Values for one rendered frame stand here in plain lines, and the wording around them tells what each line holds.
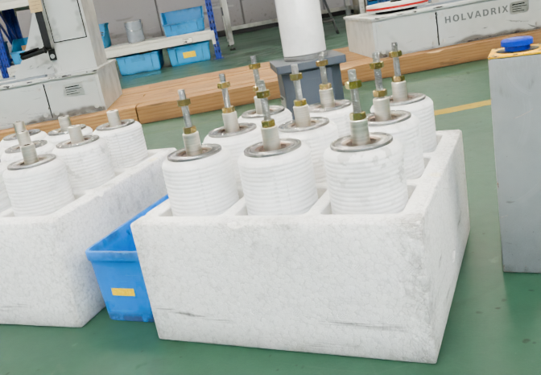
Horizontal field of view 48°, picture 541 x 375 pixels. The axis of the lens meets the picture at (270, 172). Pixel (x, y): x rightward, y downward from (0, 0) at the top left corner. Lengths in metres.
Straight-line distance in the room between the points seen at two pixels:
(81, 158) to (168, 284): 0.33
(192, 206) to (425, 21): 2.24
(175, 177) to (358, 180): 0.25
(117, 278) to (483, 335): 0.52
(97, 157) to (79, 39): 1.82
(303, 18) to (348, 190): 0.62
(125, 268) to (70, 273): 0.09
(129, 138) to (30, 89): 1.73
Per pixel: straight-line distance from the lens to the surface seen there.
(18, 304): 1.07
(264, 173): 0.74
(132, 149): 1.18
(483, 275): 0.95
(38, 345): 1.01
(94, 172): 1.09
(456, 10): 2.98
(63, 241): 0.97
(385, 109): 0.84
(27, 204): 1.01
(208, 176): 0.80
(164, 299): 0.86
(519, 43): 0.87
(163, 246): 0.82
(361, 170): 0.70
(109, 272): 0.96
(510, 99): 0.86
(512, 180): 0.89
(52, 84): 2.85
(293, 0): 1.27
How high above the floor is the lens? 0.44
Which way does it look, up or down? 16 degrees down
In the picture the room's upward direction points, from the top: 10 degrees counter-clockwise
